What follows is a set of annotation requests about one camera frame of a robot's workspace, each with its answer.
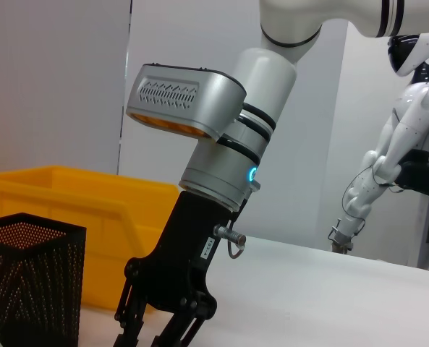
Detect black mesh pen holder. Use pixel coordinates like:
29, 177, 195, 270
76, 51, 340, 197
0, 212, 88, 347

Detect white robot stand column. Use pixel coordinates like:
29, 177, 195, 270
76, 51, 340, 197
412, 194, 429, 270

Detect right gripper cable with plug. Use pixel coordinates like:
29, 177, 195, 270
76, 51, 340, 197
213, 224, 247, 260

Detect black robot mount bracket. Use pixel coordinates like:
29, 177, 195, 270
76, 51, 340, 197
394, 150, 429, 198

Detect yellow plastic bin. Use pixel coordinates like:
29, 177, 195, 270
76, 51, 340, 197
0, 165, 181, 312

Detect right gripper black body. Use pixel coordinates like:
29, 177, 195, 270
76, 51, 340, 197
126, 190, 237, 316

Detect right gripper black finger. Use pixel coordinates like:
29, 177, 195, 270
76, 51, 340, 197
113, 277, 149, 347
151, 307, 216, 347

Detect white humanoid robot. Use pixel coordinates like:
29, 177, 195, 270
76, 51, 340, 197
328, 34, 429, 256

